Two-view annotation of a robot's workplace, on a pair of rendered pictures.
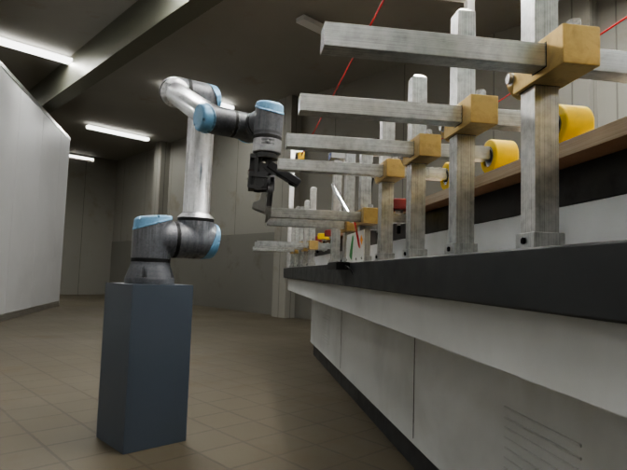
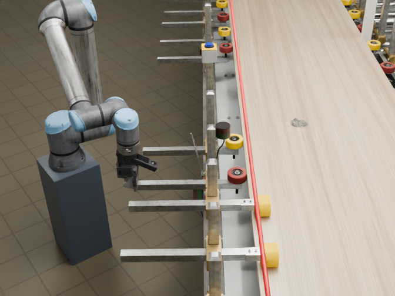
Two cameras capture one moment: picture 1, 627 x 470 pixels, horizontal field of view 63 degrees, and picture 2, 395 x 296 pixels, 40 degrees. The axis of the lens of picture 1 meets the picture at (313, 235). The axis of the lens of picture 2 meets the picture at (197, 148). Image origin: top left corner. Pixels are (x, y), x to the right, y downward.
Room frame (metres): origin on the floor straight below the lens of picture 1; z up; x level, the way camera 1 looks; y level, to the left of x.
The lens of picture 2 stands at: (-0.14, -0.41, 2.28)
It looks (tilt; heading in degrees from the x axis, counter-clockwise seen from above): 35 degrees down; 9
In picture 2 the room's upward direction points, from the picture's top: 2 degrees counter-clockwise
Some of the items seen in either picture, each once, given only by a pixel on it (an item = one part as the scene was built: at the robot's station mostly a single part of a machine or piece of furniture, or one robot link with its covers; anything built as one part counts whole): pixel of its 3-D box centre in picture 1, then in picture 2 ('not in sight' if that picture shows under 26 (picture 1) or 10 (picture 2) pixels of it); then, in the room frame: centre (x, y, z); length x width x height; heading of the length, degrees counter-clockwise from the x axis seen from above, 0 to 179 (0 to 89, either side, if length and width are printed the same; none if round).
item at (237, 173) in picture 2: (398, 215); (237, 182); (1.66, -0.27, 0.85); 0.08 x 0.08 x 0.11
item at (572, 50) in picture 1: (549, 66); not in sight; (0.67, -0.31, 0.94); 0.13 x 0.06 x 0.05; 8
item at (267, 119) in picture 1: (268, 121); (126, 127); (1.60, 0.15, 1.13); 0.10 x 0.09 x 0.12; 32
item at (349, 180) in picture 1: (348, 214); (210, 137); (1.93, -0.13, 0.89); 0.03 x 0.03 x 0.48; 8
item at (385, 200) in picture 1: (385, 195); (212, 210); (1.43, -0.20, 0.88); 0.03 x 0.03 x 0.48; 8
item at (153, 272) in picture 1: (149, 270); (66, 153); (2.05, 0.64, 0.65); 0.19 x 0.19 x 0.10
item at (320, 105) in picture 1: (438, 114); not in sight; (0.89, -0.22, 0.95); 0.50 x 0.04 x 0.04; 98
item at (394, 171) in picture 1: (388, 172); (212, 202); (1.41, -0.20, 0.94); 0.13 x 0.06 x 0.05; 8
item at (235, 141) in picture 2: not in sight; (234, 148); (1.90, -0.24, 0.85); 0.08 x 0.08 x 0.11
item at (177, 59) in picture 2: (296, 244); (193, 59); (2.87, 0.09, 0.82); 0.43 x 0.03 x 0.04; 98
